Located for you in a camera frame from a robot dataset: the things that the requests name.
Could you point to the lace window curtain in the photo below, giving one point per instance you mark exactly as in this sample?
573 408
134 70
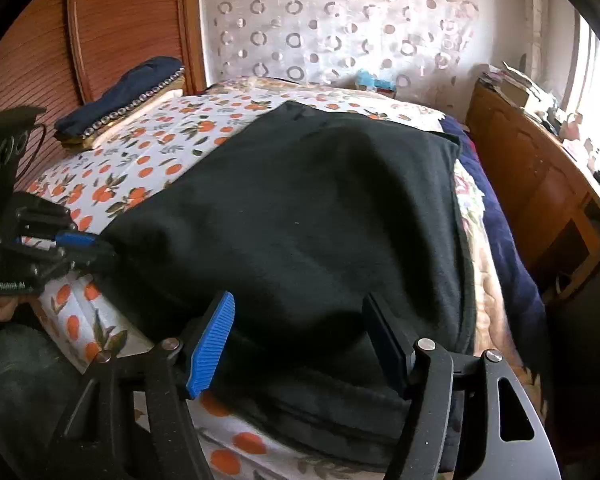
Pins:
536 25

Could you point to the orange fruit print bedsheet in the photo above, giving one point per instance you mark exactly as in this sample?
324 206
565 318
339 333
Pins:
145 160

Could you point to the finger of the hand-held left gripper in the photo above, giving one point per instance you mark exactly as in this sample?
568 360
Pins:
75 239
85 260

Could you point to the circle pattern curtain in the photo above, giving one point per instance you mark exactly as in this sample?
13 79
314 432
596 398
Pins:
355 25

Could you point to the stack of papers and books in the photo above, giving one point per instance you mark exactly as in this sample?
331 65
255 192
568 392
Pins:
517 85

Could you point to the wooden cabinet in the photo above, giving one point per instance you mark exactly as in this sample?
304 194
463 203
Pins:
535 180

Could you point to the black printed T-shirt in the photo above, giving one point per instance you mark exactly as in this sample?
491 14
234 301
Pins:
305 220

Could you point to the beaded beige cushion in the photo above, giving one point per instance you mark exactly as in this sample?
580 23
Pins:
125 117

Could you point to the floral quilt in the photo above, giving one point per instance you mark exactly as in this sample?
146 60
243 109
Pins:
472 220

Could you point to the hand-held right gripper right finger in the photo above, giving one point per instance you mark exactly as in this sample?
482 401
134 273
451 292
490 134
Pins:
387 345

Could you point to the folded navy clothes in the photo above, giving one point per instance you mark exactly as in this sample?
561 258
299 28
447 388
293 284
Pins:
125 92

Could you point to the window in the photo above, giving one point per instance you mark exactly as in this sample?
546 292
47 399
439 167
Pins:
597 90

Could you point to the pink figurine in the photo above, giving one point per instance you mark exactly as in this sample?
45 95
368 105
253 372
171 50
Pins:
574 126

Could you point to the person's left hand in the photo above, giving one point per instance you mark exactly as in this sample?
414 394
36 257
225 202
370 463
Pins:
7 312

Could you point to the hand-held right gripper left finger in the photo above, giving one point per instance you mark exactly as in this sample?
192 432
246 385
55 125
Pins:
212 345

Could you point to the navy blanket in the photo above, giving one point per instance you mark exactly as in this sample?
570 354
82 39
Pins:
505 250

